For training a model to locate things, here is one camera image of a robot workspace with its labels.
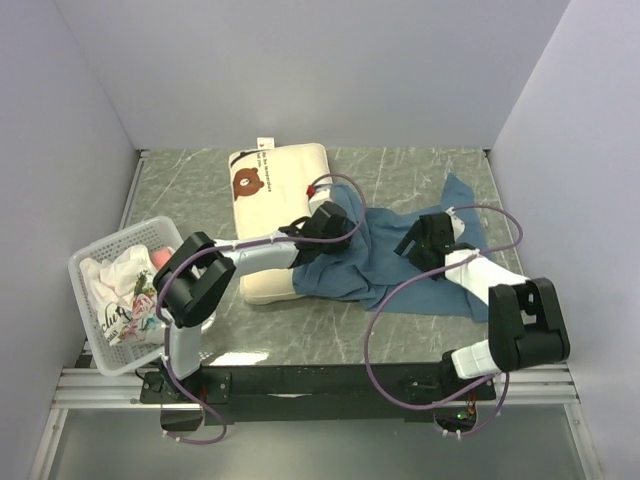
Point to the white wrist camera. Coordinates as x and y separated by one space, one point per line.
458 225
317 195

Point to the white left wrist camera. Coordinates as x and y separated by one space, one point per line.
317 195

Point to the white printed cloth in basket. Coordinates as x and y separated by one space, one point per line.
122 294

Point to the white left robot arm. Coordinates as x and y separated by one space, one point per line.
193 281

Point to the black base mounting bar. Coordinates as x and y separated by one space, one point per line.
260 393

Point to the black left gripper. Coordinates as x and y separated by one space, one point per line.
340 245

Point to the white plastic laundry basket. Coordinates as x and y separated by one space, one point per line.
155 234

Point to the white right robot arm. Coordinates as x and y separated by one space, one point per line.
526 326

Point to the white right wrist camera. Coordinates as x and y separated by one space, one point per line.
458 225

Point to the blue fabric pillowcase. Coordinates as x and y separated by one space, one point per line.
369 270

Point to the cream bear print pillow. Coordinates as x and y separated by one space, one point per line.
269 185

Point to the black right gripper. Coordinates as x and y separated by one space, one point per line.
416 235

